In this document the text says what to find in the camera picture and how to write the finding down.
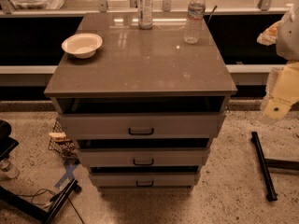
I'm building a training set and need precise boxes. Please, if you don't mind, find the plastic bottle on floor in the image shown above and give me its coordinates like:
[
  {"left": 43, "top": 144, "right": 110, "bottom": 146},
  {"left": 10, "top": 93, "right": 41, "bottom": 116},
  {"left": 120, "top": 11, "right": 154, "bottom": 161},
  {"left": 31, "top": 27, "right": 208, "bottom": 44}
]
[{"left": 0, "top": 159, "right": 20, "bottom": 179}]

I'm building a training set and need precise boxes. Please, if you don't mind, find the black stand left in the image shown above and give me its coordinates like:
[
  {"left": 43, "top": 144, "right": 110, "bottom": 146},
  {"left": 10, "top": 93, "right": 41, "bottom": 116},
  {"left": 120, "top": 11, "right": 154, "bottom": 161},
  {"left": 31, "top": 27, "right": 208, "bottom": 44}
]
[{"left": 0, "top": 179, "right": 81, "bottom": 224}]

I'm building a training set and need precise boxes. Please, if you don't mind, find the white paper bowl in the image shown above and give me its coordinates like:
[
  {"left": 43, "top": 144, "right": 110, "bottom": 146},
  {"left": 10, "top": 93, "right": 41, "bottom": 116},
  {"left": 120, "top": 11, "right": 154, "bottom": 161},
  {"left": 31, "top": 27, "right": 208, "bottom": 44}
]
[{"left": 62, "top": 33, "right": 103, "bottom": 59}]

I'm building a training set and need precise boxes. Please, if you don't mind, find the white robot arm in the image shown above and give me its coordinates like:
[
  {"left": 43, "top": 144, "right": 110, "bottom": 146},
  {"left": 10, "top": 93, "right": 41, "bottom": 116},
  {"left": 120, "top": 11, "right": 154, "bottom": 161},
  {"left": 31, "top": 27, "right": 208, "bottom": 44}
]
[{"left": 257, "top": 2, "right": 299, "bottom": 124}]

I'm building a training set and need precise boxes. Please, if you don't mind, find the clear water bottle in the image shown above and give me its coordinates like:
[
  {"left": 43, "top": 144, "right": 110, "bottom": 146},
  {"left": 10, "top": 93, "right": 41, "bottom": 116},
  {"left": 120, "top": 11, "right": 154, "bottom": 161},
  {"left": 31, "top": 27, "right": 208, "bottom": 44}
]
[{"left": 184, "top": 0, "right": 206, "bottom": 44}]

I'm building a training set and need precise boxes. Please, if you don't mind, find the black chair base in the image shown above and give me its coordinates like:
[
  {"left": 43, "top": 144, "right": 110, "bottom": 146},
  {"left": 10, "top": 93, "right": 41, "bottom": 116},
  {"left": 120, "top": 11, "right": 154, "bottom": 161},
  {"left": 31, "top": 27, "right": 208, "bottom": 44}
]
[{"left": 0, "top": 120, "right": 19, "bottom": 161}]

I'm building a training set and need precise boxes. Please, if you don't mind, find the blue tape cross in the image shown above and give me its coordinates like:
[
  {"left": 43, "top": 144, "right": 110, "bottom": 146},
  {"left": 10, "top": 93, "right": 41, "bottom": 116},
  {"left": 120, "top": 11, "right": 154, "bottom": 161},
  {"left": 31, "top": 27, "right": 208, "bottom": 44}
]
[{"left": 54, "top": 162, "right": 78, "bottom": 189}]

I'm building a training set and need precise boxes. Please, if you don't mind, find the grey drawer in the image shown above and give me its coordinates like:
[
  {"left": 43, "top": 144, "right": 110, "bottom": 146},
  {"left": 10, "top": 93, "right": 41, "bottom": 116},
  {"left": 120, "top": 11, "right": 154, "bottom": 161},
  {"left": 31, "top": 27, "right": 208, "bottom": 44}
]
[
  {"left": 78, "top": 148, "right": 209, "bottom": 167},
  {"left": 89, "top": 173, "right": 200, "bottom": 189},
  {"left": 58, "top": 113, "right": 225, "bottom": 140}
]

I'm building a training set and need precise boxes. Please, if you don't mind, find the black stand right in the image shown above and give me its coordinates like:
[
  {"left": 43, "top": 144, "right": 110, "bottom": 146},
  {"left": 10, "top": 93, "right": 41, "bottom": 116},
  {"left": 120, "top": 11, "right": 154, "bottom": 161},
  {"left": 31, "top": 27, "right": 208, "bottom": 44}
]
[{"left": 250, "top": 132, "right": 299, "bottom": 202}]

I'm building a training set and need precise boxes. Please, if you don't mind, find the black stand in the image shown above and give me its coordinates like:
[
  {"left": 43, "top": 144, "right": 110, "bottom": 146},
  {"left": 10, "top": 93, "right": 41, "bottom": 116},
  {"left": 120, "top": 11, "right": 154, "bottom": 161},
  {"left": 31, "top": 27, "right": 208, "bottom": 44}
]
[
  {"left": 0, "top": 179, "right": 81, "bottom": 224},
  {"left": 250, "top": 132, "right": 299, "bottom": 202}
]

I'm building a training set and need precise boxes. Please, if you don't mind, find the black wire basket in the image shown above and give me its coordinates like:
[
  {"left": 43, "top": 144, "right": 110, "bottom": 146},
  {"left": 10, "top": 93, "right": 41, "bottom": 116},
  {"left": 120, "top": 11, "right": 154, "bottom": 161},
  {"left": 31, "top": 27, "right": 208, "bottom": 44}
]
[{"left": 48, "top": 120, "right": 77, "bottom": 161}]

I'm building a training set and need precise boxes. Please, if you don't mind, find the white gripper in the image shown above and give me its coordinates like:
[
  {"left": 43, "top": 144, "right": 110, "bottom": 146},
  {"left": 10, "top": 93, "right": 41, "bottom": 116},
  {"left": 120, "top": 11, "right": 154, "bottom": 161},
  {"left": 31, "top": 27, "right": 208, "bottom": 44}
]
[{"left": 257, "top": 21, "right": 299, "bottom": 124}]

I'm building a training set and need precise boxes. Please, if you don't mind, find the black cable on floor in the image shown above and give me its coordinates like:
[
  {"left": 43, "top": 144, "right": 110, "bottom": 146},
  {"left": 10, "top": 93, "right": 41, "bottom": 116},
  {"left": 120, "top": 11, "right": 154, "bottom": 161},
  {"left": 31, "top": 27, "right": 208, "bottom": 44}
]
[{"left": 15, "top": 188, "right": 86, "bottom": 224}]

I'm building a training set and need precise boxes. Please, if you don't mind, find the metal railing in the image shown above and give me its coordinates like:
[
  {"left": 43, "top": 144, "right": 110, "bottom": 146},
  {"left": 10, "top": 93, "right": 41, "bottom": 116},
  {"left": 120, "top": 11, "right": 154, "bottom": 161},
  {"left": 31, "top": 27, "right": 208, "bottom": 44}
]
[{"left": 0, "top": 0, "right": 299, "bottom": 18}]

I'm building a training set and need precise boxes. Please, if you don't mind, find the snack package in basket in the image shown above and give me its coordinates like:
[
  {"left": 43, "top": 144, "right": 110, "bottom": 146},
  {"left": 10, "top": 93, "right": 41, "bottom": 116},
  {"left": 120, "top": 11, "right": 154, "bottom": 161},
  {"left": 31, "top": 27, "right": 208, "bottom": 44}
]
[{"left": 49, "top": 133, "right": 71, "bottom": 144}]

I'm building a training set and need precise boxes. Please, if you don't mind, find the labelled drink bottle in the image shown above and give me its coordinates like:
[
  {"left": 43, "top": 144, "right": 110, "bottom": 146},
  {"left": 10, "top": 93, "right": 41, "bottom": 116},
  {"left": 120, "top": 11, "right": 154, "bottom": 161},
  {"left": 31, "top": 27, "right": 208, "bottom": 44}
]
[{"left": 137, "top": 0, "right": 152, "bottom": 29}]

